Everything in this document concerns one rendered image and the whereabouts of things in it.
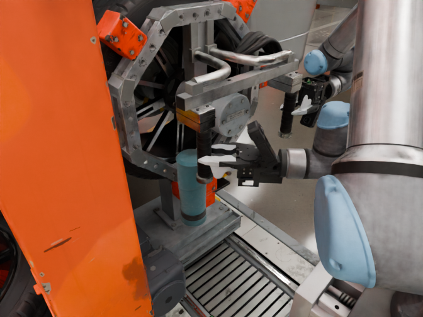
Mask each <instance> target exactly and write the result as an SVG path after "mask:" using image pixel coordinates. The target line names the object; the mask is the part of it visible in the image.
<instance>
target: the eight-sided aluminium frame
mask: <svg viewBox="0 0 423 317"><path fill-rule="evenodd" d="M236 10H237V8H235V7H234V6H233V5H232V3H231V2H227V1H220V0H213V1H212V0H209V1H204V2H198V3H189V4H180V5H175V6H165V7H164V6H161V7H159V8H153V9H152V11H151V12H150V14H149V15H148V16H146V20H145V22H144V23H143V25H142V27H141V28H140V30H141V31H142V32H143V33H144V34H145V35H146V36H147V37H148V40H147V42H146V43H145V45H144V47H143V48H142V50H141V51H140V53H139V55H138V56H137V58H136V59H135V61H132V60H129V59H127V58H125V57H123V58H122V59H121V61H120V63H119V64H118V66H117V67H116V69H115V71H114V72H112V73H111V77H110V79H109V80H108V87H109V90H110V96H111V102H112V106H113V112H114V116H115V122H116V128H117V132H118V137H119V141H120V148H121V154H122V155H123V156H124V157H125V158H126V159H127V160H128V161H129V162H131V163H132V164H135V165H136V166H137V167H142V168H144V169H147V170H149V171H151V172H154V173H156V174H159V175H161V176H163V177H166V178H168V179H170V180H172V181H174V182H178V172H177V162H176V163H174V164H170V163H169V162H166V161H164V160H162V159H160V158H158V157H156V156H154V155H152V154H149V153H147V152H145V151H143V150H142V145H141V140H140V132H139V128H138V119H137V112H136V107H135V99H134V94H133V91H134V89H135V88H136V86H137V84H138V83H139V81H140V79H141V78H142V76H143V75H144V73H145V71H146V70H147V68H148V66H149V65H150V63H151V61H152V60H153V58H154V57H155V55H156V53H157V52H158V50H159V49H160V47H161V45H162V44H163V42H164V40H165V39H166V37H167V35H168V34H169V32H170V31H171V29H172V28H173V27H177V26H184V25H189V23H193V22H198V23H201V22H205V21H206V20H208V19H214V20H217V21H218V22H219V24H220V25H221V26H222V28H223V29H224V30H225V32H226V33H227V34H228V36H229V37H230V38H231V39H232V41H233V42H234V43H235V44H236V46H238V44H239V43H240V41H241V39H243V37H244V36H245V35H246V34H247V33H248V32H251V31H250V30H249V29H248V27H247V25H246V24H245V23H244V21H243V19H242V18H241V17H240V16H239V15H238V14H237V13H236ZM150 46H151V47H150ZM141 61H142V62H141ZM140 62H141V63H140ZM258 68H261V66H250V65H244V66H243V67H241V68H240V74H243V73H246V72H249V71H252V70H255V69H258ZM131 77H132V78H131ZM258 91H259V84H258V85H255V86H252V87H249V88H247V89H244V90H242V91H239V94H242V95H244V96H246V97H247V98H248V100H249V103H250V114H249V119H248V120H247V123H246V124H245V126H244V127H243V129H242V130H241V131H240V132H239V133H238V134H236V135H234V136H231V137H226V136H223V135H221V134H219V135H218V137H217V139H216V140H215V142H214V144H213V145H218V144H221V143H230V142H236V141H237V140H238V138H239V137H240V135H241V133H242V132H243V130H244V128H245V127H246V125H247V124H248V122H249V120H250V119H251V118H252V116H253V115H254V113H255V111H256V109H257V104H258V101H257V99H258Z"/></svg>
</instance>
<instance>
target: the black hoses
mask: <svg viewBox="0 0 423 317"><path fill-rule="evenodd" d="M260 48H262V49H263V50H260V51H259V54H258V56H263V55H271V54H274V53H278V52H282V51H283V50H282V48H281V45H280V43H279V41H277V39H275V38H273V37H270V36H267V35H266V34H265V33H263V32H262V31H256V32H254V31H251V32H248V33H247V34H246V35H245V36H244V37H243V39H241V41H240V43H239V44H238V46H237V48H236V49H235V51H234V52H235V53H240V54H244V55H250V54H252V53H254V52H256V51H257V50H259V49H260ZM224 62H226V63H228V64H229V66H232V67H235V68H237V69H238V68H241V67H243V66H244V65H243V64H237V63H234V62H230V61H227V60H224Z"/></svg>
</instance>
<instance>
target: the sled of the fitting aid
mask: <svg viewBox="0 0 423 317"><path fill-rule="evenodd" d="M215 199H217V200H218V201H220V202H221V199H220V198H218V197H216V196H215ZM221 203H222V204H224V203H223V202H221ZM224 205H225V206H226V207H228V206H227V205H226V204H224ZM228 208H229V209H230V215H229V216H228V217H226V218H225V219H224V220H222V221H221V222H219V223H218V224H216V225H215V226H213V227H212V228H210V229H209V230H207V231H206V232H204V233H203V234H201V235H200V236H198V237H197V238H195V239H194V240H192V241H191V242H189V243H188V244H186V245H185V246H183V247H182V248H180V249H179V250H177V251H176V252H174V253H173V255H174V256H175V257H176V258H177V259H179V260H180V261H181V262H182V264H183V265H184V267H185V266H187V265H188V264H189V263H191V262H192V261H193V260H195V259H196V258H198V257H199V256H200V255H202V254H203V253H205V252H206V251H207V250H209V249H210V248H211V247H213V246H214V245H216V244H217V243H218V242H220V241H221V240H223V239H224V238H225V237H227V236H229V235H230V234H231V233H233V232H234V231H235V230H237V229H238V228H240V223H241V215H239V214H238V213H236V212H235V211H234V210H233V209H231V208H230V207H228Z"/></svg>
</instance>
